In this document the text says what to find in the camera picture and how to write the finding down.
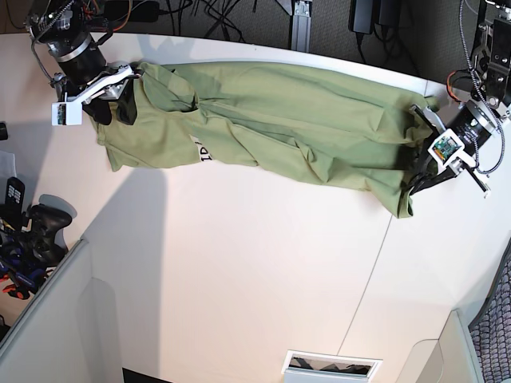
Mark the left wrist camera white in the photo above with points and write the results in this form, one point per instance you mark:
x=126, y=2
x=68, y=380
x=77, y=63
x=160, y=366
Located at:
x=446, y=148

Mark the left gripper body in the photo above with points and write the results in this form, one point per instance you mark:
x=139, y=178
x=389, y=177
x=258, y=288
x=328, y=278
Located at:
x=472, y=126

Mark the aluminium table leg post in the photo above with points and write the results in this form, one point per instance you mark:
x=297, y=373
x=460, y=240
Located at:
x=301, y=25

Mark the grey partition panel left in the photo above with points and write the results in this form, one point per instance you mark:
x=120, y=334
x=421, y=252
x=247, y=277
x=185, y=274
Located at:
x=69, y=330

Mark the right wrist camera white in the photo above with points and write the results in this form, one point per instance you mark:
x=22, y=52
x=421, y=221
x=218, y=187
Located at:
x=66, y=113

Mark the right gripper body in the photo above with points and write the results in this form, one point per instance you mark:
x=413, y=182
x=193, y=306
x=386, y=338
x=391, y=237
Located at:
x=86, y=75

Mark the black game controller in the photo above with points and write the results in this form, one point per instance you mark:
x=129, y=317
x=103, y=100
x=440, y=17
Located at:
x=46, y=222

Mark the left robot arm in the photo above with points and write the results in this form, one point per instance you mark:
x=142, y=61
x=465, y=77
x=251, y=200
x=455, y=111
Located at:
x=488, y=68

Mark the green t-shirt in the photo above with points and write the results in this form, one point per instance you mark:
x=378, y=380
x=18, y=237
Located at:
x=311, y=125

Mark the black remote control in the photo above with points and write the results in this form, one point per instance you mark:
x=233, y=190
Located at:
x=15, y=191

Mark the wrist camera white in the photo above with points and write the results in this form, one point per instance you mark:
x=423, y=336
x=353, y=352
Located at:
x=66, y=113
x=446, y=148

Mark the blue orange tools pile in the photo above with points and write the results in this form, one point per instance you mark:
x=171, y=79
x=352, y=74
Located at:
x=19, y=265

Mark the black power adapter brick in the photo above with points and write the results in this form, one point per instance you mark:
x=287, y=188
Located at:
x=361, y=18

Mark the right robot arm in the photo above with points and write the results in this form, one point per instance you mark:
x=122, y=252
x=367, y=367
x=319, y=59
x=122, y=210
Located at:
x=48, y=20

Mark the mesh office chair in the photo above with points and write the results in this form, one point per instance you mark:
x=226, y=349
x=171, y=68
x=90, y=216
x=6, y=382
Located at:
x=490, y=330

